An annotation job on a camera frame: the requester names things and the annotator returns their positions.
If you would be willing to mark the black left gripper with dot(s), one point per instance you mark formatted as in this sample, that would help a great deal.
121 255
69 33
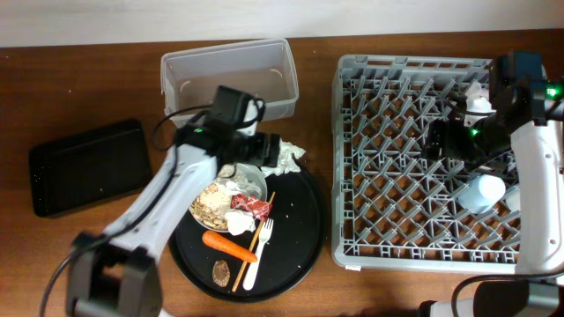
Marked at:
254 157

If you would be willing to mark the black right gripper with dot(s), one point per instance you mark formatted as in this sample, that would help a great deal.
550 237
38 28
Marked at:
450 129

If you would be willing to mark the pink bowl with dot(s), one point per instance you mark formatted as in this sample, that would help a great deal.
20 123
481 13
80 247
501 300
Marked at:
477 99

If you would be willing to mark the clear plastic wrap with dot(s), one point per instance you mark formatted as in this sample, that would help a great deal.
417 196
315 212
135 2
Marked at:
238 184

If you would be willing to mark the red snack wrapper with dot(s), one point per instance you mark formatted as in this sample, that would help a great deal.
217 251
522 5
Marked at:
258 208

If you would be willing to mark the small white tissue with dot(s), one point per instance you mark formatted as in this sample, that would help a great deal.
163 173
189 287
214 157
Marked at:
239 222

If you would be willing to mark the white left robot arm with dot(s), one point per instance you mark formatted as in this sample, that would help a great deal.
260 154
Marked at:
116 274

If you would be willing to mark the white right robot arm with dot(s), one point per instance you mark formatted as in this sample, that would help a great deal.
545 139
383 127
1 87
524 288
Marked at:
536 286

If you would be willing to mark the clear plastic waste bin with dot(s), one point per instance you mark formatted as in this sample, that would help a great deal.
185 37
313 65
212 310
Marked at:
263 68

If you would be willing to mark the grey dishwasher rack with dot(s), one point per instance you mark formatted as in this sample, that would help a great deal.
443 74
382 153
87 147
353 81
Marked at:
393 209

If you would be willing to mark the grey bowl with food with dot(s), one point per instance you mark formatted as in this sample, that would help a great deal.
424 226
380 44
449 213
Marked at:
212 204

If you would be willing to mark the orange carrot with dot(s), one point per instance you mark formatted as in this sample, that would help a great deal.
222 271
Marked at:
218 242

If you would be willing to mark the white cup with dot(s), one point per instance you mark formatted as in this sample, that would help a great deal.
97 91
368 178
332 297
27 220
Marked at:
482 193
512 200

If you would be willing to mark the white plastic fork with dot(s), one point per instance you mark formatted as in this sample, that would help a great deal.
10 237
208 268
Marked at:
263 237

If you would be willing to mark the black rectangular bin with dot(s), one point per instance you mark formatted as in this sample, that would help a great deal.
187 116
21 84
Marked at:
75 172

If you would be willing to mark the round black tray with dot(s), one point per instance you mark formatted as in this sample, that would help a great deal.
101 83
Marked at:
300 218

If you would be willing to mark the brown nut shell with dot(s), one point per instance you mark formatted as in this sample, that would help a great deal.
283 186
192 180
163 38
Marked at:
221 273

